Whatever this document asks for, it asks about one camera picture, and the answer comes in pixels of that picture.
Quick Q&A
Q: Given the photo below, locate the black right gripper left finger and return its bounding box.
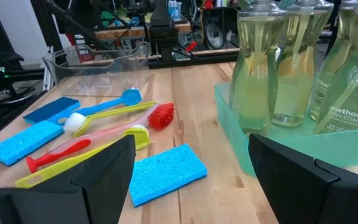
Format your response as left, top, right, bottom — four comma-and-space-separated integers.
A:
0, 134, 136, 224

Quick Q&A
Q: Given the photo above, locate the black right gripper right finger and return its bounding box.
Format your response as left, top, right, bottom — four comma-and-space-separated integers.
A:
248, 133, 358, 224

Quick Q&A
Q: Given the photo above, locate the blue cellulose sponge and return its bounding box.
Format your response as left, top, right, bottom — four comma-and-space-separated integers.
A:
129, 143, 208, 208
22, 96, 81, 126
0, 120, 65, 167

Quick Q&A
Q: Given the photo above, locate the yellow-green dish brush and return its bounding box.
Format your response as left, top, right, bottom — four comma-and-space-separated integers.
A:
15, 124, 151, 190
63, 101, 157, 138

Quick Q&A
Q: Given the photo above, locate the blue dish brush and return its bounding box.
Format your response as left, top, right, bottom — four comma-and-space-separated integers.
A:
56, 88, 143, 124

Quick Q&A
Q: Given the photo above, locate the red suction-cup dish brush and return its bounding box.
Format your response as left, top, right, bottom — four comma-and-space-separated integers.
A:
25, 102, 176, 174

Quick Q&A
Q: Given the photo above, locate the green translucent plastic caddy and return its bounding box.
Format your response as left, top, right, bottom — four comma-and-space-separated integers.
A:
214, 82, 358, 178

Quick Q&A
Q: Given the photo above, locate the clear plastic storage bin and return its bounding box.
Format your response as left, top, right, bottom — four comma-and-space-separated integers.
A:
42, 42, 155, 98

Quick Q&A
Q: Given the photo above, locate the background wooden workbench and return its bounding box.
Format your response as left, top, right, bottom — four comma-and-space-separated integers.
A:
93, 20, 192, 41

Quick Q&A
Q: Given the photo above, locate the round white fan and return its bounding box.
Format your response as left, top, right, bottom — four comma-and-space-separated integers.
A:
205, 21, 226, 50

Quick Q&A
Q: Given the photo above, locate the blue-labelled background bottle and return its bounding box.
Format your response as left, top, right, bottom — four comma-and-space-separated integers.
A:
167, 0, 181, 21

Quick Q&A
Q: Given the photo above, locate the black aluminium table frame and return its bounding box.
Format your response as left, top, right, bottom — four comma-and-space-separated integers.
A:
147, 48, 241, 70

